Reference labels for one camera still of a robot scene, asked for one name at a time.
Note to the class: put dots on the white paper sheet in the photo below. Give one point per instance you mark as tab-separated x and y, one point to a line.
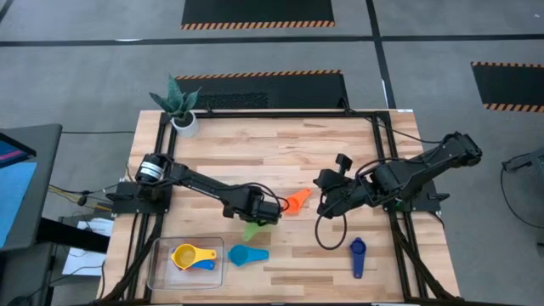
81	259

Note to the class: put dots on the clear plastic basket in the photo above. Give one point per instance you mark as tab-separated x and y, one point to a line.
161	276

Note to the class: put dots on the light blue measuring cup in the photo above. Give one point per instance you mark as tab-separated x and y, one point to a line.
240	255

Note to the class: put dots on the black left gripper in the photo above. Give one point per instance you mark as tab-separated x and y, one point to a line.
263	211

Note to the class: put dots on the monitor with blue screen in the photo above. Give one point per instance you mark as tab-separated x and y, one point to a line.
17	191

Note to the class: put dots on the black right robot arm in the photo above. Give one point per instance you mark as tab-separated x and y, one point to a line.
425	166

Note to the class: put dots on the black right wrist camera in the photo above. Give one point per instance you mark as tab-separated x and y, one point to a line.
343	162

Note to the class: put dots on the yellow measuring cup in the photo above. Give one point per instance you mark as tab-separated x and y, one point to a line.
187	256

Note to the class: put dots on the black hazard-striped floor mat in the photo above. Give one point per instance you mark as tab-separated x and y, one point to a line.
255	10
510	85
297	91

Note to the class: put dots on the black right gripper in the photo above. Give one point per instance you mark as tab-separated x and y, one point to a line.
346	193

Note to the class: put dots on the black aluminium table frame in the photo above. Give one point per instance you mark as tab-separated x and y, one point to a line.
382	140

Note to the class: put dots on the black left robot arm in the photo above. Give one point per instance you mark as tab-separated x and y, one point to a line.
204	185

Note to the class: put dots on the white plant pot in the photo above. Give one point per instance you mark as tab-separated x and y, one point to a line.
187	127

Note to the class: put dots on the orange measuring cup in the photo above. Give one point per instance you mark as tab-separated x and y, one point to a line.
293	204

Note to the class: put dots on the black side stand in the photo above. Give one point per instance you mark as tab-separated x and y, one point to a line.
72	236

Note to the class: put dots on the green snake plant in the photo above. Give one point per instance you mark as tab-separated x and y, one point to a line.
176	100

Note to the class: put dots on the green measuring cup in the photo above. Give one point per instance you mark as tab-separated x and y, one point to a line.
251	233

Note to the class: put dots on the dark grey equipment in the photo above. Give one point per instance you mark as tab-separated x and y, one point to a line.
531	161

